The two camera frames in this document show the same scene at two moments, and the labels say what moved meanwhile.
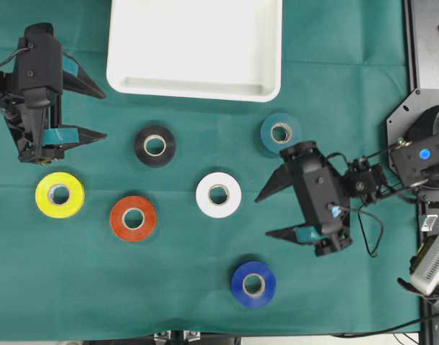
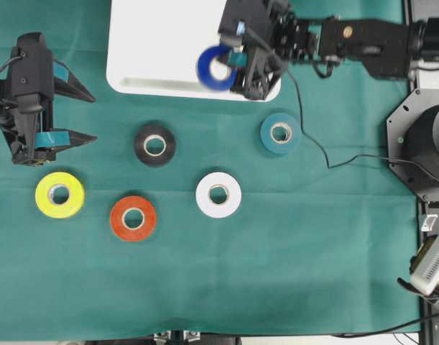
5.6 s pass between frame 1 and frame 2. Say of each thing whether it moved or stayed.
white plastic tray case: stayed
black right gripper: moved
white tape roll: stayed
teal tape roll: stayed
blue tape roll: moved
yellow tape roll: stayed
